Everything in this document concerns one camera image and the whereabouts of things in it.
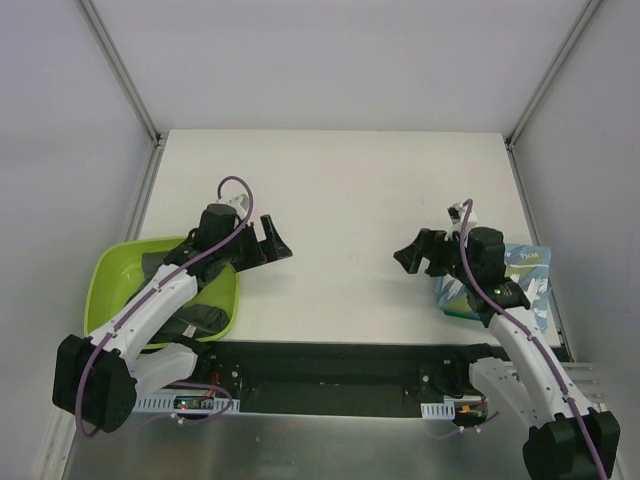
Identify aluminium frame post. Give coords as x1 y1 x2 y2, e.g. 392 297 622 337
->
74 0 169 149
504 0 606 151

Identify dark grey t-shirt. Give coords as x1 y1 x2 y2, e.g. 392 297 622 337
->
139 252 230 344

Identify white cable duct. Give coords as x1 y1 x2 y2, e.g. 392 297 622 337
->
133 392 240 415
420 402 456 421

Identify left aluminium frame post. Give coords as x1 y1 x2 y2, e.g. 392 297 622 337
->
74 0 169 149

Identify right white cable duct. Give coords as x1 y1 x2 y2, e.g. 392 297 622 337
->
420 402 456 421

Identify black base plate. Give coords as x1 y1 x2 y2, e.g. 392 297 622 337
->
187 341 507 418

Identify right aluminium frame post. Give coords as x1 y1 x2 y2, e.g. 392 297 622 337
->
504 0 606 151

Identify light blue t-shirt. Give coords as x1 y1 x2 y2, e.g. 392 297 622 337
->
435 243 551 333

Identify green plastic basket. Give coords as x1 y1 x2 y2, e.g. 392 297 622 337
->
83 237 239 348

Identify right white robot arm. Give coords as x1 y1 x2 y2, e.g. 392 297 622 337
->
393 227 621 479

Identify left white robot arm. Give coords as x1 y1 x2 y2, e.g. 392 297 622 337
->
52 203 293 433

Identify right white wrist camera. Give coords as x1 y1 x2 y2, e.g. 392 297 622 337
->
445 199 478 241

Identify left white cable duct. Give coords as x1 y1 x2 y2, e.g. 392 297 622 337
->
133 392 240 415

